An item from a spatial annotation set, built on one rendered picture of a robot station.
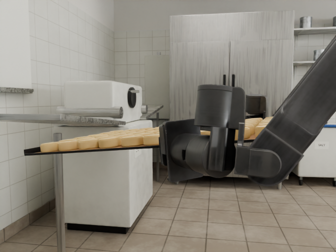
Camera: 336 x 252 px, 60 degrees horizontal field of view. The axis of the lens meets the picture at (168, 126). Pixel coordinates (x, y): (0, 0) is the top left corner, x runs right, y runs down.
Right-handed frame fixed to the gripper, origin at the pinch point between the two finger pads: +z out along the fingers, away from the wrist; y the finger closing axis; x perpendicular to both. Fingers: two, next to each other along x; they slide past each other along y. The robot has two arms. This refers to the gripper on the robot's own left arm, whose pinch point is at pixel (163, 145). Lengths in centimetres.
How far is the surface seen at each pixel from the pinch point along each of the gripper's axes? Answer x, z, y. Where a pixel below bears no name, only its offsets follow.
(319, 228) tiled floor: 180, 115, 102
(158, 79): 146, 352, -53
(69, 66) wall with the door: 13, 277, -61
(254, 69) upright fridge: 205, 210, -44
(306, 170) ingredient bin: 267, 201, 81
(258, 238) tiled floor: 122, 121, 97
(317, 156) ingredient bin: 279, 194, 65
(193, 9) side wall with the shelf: 198, 323, -149
